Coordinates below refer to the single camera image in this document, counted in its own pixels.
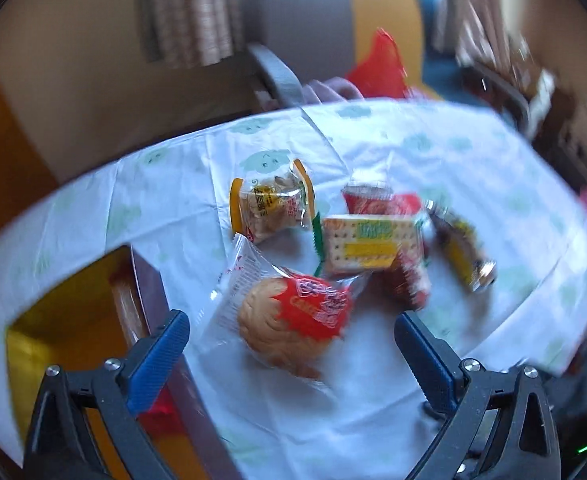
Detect round cake packet red label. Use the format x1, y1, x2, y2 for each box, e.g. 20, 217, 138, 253
208, 234, 369, 396

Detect pink cloth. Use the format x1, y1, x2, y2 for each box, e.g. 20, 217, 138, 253
301, 77, 367, 108

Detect white tablecloth green cloud print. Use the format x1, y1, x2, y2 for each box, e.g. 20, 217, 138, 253
0, 100, 587, 480

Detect maroon gift box gold inside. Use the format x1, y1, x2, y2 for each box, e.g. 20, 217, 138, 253
6, 244, 239, 480

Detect green yellow cracker packet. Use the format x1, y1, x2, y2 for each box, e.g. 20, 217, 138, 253
311, 212, 427, 276

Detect clear snack packet orange edges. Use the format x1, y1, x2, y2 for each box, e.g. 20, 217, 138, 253
229, 158, 317, 245

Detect brown silver snack packet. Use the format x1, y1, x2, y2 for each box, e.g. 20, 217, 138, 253
426, 202, 497, 293

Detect small red packet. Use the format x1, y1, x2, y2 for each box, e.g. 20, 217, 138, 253
143, 390, 186, 438

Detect long red snack packet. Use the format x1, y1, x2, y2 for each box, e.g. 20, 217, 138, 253
342, 184, 431, 311

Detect beige patterned curtain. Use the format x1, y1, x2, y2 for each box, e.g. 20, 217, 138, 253
441, 0, 524, 56
138, 0, 246, 68

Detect grey yellow blue armchair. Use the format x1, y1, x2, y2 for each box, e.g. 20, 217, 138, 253
243, 0, 529, 111

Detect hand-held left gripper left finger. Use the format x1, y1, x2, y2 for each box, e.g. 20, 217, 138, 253
23, 309, 191, 480

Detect red plastic bag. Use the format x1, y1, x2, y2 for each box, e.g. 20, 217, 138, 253
346, 27, 414, 101

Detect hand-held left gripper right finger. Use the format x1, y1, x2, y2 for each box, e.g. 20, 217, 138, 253
394, 311, 561, 480

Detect wooden cabinet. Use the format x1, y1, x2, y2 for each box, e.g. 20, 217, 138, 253
0, 45, 59, 271

